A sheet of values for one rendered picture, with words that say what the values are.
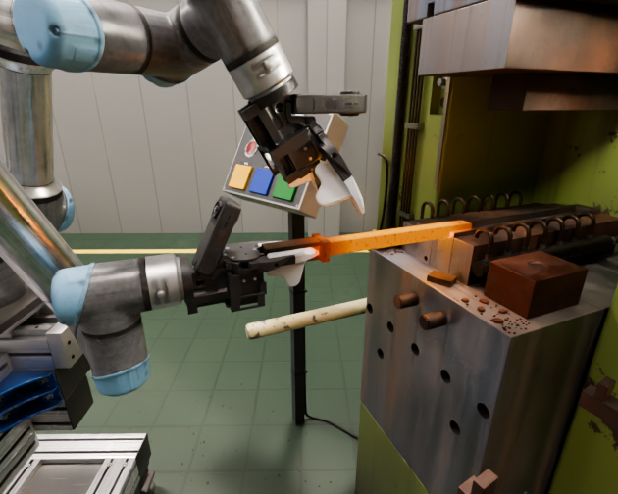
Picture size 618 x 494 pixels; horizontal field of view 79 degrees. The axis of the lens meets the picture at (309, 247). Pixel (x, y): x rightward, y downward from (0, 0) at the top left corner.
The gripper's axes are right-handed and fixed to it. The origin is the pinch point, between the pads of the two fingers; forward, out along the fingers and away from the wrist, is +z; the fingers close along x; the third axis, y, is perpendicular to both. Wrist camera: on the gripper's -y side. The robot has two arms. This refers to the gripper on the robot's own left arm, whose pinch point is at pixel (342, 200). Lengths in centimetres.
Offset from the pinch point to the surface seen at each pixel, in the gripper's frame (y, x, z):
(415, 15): -33.4, -14.4, -15.5
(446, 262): -12.2, 2.1, 22.5
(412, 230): -8.6, 1.0, 12.4
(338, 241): 4.3, 1.3, 5.0
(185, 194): 33, -319, 60
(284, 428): 46, -56, 97
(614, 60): -51, 8, 4
